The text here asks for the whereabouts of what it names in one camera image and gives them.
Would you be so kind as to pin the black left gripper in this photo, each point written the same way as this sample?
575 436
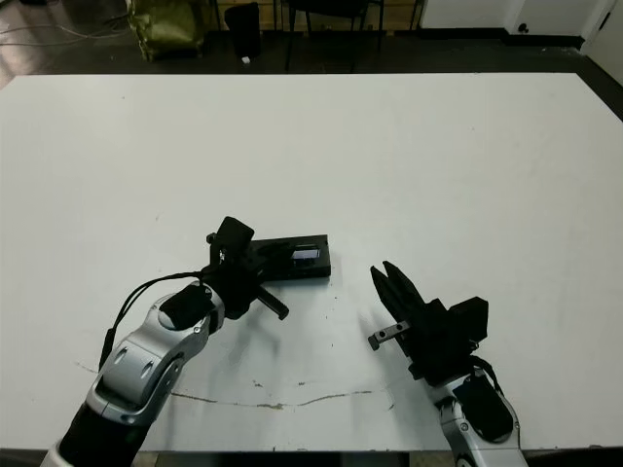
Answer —
238 287

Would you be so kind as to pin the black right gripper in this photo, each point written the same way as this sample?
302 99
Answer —
435 345

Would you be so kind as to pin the black box lid with tape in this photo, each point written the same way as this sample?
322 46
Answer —
306 265

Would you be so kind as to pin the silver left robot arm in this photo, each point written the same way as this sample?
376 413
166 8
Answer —
141 360

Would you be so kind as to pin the tall black bin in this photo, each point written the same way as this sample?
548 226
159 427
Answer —
243 29

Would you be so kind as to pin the green plastic sack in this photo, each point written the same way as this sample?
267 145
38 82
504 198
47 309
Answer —
165 26

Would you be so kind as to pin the black office chair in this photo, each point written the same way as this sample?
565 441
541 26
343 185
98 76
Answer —
331 7

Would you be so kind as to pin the white door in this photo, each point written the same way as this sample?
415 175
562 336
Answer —
606 26

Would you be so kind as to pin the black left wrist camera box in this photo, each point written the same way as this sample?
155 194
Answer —
236 238

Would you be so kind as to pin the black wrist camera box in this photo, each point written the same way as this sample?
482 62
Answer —
472 316
236 238

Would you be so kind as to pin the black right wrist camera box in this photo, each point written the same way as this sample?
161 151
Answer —
472 316

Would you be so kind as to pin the black wall knob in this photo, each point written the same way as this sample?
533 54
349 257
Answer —
524 28

